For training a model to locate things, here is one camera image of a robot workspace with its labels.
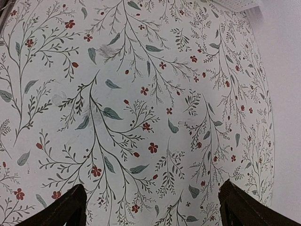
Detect aluminium front rail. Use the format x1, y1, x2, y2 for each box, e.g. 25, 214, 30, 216
0, 0, 16, 33

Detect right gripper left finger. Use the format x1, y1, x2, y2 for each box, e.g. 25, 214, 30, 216
17, 184, 87, 226

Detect white plastic mesh basket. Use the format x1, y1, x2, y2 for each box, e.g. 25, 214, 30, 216
213, 0, 262, 12

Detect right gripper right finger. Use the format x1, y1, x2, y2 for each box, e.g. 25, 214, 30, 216
218, 179, 298, 226

